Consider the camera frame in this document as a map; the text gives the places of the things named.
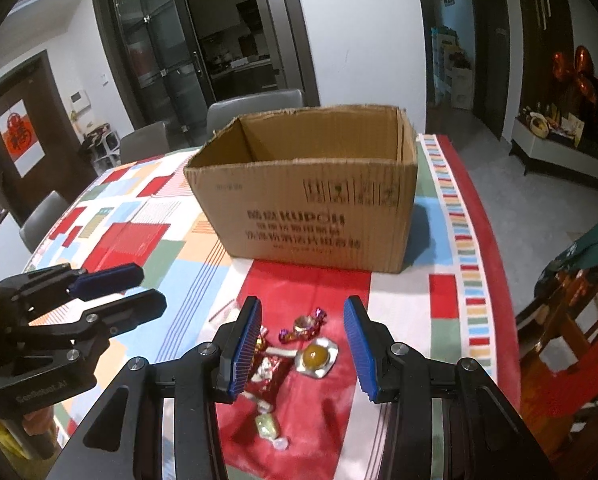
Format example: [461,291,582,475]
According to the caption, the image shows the dark framed glass sliding door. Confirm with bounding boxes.
[91,0,320,133]

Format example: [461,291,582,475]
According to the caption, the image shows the dark tall wardrobe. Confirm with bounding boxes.
[511,0,587,111]

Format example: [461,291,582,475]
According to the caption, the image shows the brown wooden door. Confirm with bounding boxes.
[0,50,97,226]

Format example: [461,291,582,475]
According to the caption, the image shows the grey dining chair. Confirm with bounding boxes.
[120,121,170,165]
[206,88,307,136]
[19,191,70,253]

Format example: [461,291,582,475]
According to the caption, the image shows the person's left hand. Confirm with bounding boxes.
[23,402,58,457]

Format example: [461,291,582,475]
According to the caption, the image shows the brown cardboard box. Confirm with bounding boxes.
[184,105,418,274]

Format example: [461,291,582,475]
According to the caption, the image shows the gold jelly cup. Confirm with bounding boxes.
[295,338,340,378]

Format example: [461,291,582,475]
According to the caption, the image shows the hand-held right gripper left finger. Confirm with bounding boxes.
[54,296,263,480]

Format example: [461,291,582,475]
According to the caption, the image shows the dark hallway door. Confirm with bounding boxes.
[466,0,512,141]

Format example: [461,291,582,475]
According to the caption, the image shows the wooden chair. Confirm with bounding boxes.
[516,255,598,461]

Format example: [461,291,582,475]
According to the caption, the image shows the red scarf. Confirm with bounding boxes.
[521,340,598,461]

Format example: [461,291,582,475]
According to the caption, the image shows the red and white door poster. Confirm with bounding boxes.
[0,100,44,177]

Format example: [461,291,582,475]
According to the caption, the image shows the green cloth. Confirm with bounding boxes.
[536,216,598,286]

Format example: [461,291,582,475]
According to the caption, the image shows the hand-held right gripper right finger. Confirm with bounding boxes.
[343,296,554,480]

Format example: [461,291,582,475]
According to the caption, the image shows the colourful patchwork tablecloth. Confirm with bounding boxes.
[21,134,522,480]

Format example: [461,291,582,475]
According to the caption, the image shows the red candy packet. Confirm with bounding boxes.
[244,345,300,411]

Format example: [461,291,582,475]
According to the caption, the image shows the purple foil wrapped candy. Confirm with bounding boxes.
[279,310,330,343]

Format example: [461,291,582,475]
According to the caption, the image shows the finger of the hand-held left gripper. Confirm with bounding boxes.
[16,288,167,361]
[0,263,144,313]

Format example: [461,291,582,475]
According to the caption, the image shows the white shoe rack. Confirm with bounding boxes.
[81,122,122,171]

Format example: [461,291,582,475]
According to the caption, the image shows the white low cabinet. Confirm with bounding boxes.
[509,115,598,191]

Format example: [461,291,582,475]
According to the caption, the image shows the white toy shelf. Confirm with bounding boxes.
[430,25,474,110]

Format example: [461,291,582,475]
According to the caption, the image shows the red foil balloons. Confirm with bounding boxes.
[551,45,597,106]

